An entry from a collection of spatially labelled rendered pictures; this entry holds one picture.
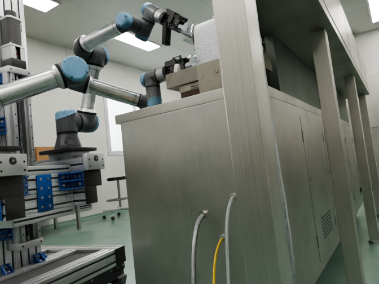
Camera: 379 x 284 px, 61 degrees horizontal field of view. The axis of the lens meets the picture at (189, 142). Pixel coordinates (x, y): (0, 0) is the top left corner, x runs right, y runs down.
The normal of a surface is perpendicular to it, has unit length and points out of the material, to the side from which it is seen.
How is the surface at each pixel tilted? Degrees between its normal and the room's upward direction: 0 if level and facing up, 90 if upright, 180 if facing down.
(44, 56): 90
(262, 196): 90
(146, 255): 90
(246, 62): 90
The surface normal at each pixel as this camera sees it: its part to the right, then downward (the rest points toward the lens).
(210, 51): -0.54, 0.00
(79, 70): 0.52, -0.18
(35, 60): 0.83, -0.14
